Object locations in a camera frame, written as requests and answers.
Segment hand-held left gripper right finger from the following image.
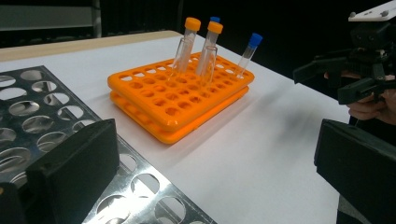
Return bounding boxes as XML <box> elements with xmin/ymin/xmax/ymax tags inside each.
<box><xmin>313</xmin><ymin>119</ymin><xmax>396</xmax><ymax>224</ymax></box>

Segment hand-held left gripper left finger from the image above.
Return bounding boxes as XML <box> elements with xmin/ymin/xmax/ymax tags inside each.
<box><xmin>25</xmin><ymin>118</ymin><xmax>120</xmax><ymax>224</ymax></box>

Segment orange plastic test tube rack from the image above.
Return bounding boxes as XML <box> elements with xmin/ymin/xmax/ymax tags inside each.
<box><xmin>106</xmin><ymin>50</ymin><xmax>256</xmax><ymax>145</ymax></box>

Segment clear tube rack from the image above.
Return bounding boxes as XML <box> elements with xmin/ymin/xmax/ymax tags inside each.
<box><xmin>0</xmin><ymin>64</ymin><xmax>218</xmax><ymax>224</ymax></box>

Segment orange-capped clear test tube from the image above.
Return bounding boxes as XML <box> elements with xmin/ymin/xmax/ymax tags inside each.
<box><xmin>171</xmin><ymin>17</ymin><xmax>203</xmax><ymax>76</ymax></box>
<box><xmin>195</xmin><ymin>21</ymin><xmax>224</xmax><ymax>87</ymax></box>

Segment white table sheet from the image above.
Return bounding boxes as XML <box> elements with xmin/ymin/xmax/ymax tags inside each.
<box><xmin>0</xmin><ymin>35</ymin><xmax>351</xmax><ymax>224</ymax></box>

